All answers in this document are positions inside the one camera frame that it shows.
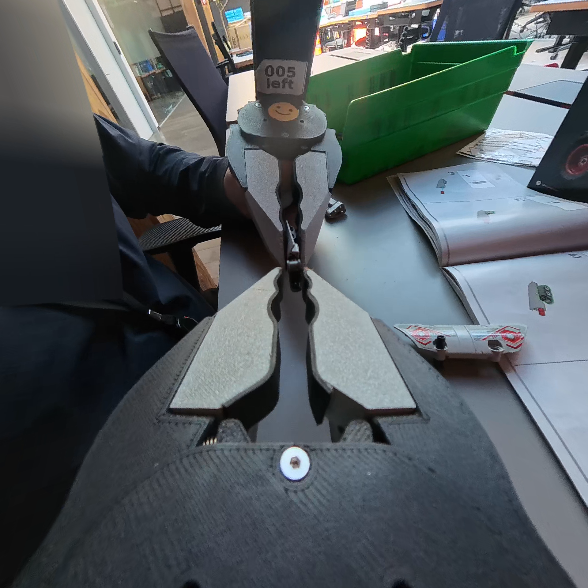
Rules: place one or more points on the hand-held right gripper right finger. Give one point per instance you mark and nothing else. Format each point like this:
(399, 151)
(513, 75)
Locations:
(353, 358)

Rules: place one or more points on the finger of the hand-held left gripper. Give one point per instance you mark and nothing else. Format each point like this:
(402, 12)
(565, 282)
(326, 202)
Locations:
(314, 183)
(262, 183)

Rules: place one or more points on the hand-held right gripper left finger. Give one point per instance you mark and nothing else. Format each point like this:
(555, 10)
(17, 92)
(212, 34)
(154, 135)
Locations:
(229, 358)

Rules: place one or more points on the small black lego piece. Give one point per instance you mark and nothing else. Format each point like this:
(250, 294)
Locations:
(294, 257)

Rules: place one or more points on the person's left forearm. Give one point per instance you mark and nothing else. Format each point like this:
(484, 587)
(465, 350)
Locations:
(160, 174)

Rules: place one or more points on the white lego panel red print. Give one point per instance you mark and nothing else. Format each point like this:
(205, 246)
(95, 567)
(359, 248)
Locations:
(459, 340)

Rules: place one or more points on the lego instruction booklet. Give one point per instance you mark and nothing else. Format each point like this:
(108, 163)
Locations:
(482, 220)

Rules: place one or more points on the black lego box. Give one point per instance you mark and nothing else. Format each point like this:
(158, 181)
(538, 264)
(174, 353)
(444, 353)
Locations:
(569, 151)

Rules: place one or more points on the person's left hand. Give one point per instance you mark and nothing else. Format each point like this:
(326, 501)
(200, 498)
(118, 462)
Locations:
(234, 193)

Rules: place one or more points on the black mesh office chair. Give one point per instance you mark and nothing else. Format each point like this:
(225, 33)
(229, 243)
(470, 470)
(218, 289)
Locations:
(477, 18)
(174, 234)
(188, 78)

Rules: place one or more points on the green plastic bin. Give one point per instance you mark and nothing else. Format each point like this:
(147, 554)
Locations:
(413, 119)

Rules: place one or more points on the person's dark clothed body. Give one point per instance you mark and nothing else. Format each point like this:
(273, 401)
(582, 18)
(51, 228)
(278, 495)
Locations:
(69, 390)

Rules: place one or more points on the glass door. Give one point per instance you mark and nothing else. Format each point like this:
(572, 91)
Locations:
(133, 46)

